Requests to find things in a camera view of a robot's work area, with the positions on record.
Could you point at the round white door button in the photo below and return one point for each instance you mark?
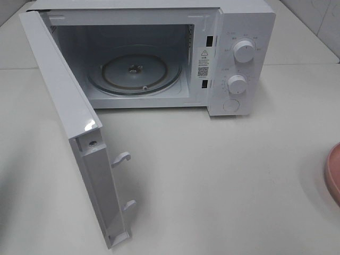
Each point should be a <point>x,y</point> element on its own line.
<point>231,105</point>

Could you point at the white timer knob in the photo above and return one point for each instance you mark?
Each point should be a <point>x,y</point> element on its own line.
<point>237,84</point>

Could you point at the white microwave door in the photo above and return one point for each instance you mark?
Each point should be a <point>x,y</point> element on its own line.
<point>82,127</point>

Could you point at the pink plate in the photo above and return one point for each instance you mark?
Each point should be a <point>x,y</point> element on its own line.
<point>332,173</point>

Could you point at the glass microwave turntable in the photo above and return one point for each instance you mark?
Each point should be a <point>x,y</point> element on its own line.
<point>135,70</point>

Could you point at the white warning label sticker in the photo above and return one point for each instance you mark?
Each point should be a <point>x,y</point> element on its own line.
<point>204,56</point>

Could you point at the white microwave oven body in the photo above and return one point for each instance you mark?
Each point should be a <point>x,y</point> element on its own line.
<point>85,29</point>

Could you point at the upper white power knob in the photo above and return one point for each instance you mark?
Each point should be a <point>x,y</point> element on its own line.
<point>243,51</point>

